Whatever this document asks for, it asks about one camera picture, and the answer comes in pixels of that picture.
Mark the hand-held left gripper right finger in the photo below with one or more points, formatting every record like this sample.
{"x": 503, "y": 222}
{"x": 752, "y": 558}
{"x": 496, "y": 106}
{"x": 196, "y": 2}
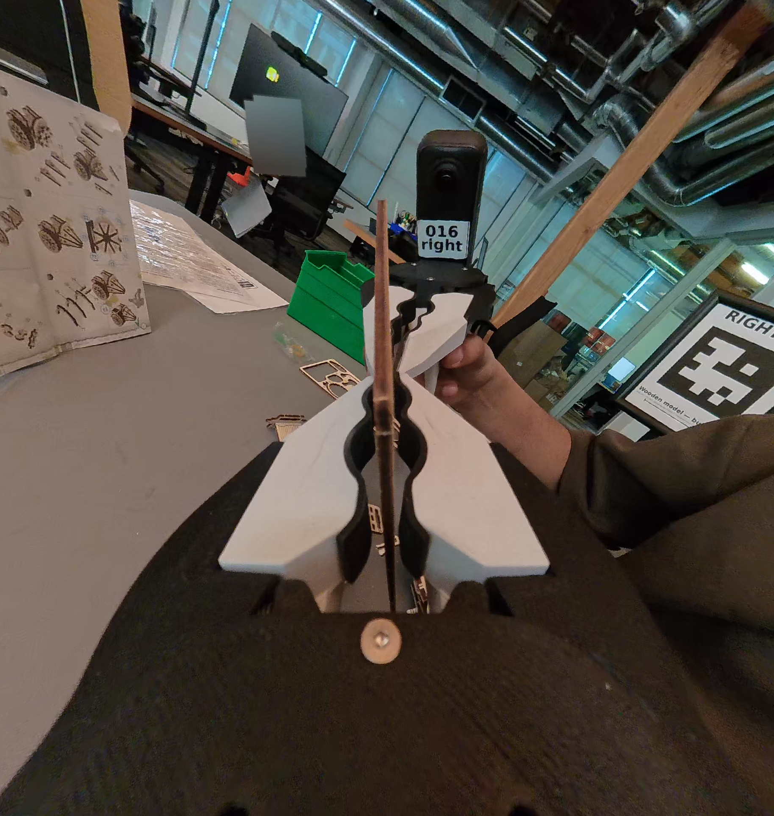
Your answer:
{"x": 476, "y": 510}

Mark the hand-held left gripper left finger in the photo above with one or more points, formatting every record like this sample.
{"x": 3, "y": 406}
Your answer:
{"x": 285, "y": 510}

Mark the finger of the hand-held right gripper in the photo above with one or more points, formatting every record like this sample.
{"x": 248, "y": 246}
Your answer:
{"x": 368, "y": 331}
{"x": 441, "y": 331}

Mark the wooden sheet with wheel parts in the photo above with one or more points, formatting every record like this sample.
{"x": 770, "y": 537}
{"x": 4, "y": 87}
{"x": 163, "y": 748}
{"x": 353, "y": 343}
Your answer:
{"x": 381, "y": 319}

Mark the wooden radiator grille piece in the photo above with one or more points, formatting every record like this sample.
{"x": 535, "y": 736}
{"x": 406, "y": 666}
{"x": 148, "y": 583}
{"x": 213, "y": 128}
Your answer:
{"x": 288, "y": 426}

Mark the grey desk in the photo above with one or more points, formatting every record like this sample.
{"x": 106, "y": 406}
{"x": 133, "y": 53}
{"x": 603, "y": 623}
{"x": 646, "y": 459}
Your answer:
{"x": 138, "y": 446}

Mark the person's right hand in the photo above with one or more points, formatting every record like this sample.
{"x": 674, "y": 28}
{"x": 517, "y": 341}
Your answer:
{"x": 501, "y": 414}

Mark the green plastic bin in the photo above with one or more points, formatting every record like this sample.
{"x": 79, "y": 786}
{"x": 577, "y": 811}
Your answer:
{"x": 326, "y": 306}

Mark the clear bag with rubber bands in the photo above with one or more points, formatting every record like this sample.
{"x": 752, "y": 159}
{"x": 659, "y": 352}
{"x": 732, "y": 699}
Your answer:
{"x": 289, "y": 344}

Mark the wooden window piece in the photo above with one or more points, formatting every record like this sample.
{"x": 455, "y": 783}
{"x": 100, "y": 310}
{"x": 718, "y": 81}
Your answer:
{"x": 376, "y": 519}

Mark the cardboard box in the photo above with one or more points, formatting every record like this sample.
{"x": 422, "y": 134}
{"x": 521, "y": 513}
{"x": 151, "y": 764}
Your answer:
{"x": 533, "y": 357}

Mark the black monitor screen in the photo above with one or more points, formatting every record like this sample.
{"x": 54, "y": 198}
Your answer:
{"x": 323, "y": 127}

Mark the wooden beam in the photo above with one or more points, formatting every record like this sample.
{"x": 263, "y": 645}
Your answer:
{"x": 616, "y": 166}

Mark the grey flat board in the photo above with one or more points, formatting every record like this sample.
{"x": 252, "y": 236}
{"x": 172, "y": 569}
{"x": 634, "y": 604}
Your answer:
{"x": 246, "y": 210}

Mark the plastic-wrapped paper sheet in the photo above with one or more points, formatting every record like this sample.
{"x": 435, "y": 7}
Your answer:
{"x": 195, "y": 255}

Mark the wooden office table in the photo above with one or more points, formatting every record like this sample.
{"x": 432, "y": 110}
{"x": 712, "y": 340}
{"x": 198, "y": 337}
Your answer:
{"x": 189, "y": 124}

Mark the framed marker sign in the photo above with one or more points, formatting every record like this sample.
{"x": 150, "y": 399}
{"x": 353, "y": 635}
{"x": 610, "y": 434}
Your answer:
{"x": 712, "y": 363}

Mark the person's torso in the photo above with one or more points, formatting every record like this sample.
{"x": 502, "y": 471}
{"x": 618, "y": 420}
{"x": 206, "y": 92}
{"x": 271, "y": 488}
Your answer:
{"x": 731, "y": 637}

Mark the printed instruction booklet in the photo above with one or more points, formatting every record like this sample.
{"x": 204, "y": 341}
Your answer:
{"x": 42, "y": 223}

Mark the tan wooden panel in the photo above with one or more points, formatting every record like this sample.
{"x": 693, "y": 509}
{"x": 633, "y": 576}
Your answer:
{"x": 106, "y": 57}

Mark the black panel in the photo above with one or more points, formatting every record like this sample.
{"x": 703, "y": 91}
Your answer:
{"x": 30, "y": 32}

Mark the empty wooden sheet frame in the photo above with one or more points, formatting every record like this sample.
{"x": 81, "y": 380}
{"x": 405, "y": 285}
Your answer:
{"x": 328, "y": 377}

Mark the silver ventilation duct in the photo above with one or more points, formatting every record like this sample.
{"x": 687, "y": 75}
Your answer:
{"x": 673, "y": 19}

